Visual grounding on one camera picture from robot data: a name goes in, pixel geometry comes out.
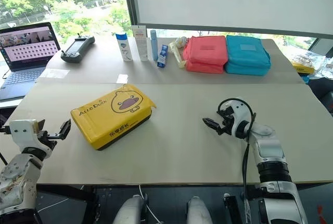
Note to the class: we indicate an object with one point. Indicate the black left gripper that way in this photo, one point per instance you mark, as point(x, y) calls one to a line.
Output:
point(48, 137)

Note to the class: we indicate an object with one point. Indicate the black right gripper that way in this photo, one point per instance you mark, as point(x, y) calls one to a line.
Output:
point(227, 123)

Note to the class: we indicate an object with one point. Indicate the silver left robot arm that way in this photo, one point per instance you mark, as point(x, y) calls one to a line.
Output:
point(15, 174)

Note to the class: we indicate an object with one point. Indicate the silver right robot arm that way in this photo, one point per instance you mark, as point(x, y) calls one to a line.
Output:
point(270, 156)

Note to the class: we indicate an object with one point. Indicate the yellow duck-print box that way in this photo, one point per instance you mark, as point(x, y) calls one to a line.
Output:
point(109, 119)

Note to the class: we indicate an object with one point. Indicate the coral pink fabric bag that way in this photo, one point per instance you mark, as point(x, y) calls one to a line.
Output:
point(205, 52)

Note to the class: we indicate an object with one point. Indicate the turquoise blue fabric bag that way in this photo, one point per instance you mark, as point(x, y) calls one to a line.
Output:
point(245, 54)

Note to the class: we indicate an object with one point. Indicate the black handheld remote controller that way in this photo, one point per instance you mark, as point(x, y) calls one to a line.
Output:
point(75, 49)

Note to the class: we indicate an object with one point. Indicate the crumpled yellowish plastic bag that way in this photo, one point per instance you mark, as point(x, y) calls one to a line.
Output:
point(178, 52)

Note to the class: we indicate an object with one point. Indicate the blue open laptop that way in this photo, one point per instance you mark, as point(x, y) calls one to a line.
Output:
point(24, 49)

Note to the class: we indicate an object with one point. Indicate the black rectangular block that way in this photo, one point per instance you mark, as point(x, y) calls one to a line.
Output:
point(232, 208)

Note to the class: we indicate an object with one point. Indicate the blue toothpaste box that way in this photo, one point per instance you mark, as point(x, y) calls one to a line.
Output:
point(162, 57)

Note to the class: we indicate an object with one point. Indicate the grey rounded shape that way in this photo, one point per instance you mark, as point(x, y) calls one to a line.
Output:
point(199, 212)
point(130, 211)

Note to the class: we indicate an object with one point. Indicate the light blue slim bottle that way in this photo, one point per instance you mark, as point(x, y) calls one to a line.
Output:
point(154, 45)

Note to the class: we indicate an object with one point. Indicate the yellow flat package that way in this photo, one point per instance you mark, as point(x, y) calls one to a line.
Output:
point(303, 68)

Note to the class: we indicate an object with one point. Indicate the white bottle blue cap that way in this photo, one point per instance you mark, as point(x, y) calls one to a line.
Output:
point(125, 48)

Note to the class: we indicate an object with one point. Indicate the white tall box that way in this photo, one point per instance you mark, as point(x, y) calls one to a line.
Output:
point(141, 44)

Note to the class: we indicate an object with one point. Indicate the black chair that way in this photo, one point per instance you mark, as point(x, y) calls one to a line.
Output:
point(322, 96)

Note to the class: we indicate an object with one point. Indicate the yellow packets at right edge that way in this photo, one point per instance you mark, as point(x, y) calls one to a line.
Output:
point(321, 65)

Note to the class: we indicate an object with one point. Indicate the white roller blind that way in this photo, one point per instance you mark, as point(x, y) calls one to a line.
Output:
point(234, 0)

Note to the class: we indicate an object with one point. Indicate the dark monitor screen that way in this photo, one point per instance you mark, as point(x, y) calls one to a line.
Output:
point(321, 48)

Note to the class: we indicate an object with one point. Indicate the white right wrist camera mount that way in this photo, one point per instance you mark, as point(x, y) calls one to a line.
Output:
point(240, 116)

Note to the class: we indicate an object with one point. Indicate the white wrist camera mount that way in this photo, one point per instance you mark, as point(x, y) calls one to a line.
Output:
point(240, 116)
point(22, 132)

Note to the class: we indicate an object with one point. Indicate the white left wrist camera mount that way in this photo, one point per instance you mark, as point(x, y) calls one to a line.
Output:
point(22, 132)

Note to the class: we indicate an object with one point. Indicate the black window frame post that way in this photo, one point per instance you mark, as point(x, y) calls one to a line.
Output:
point(128, 0)

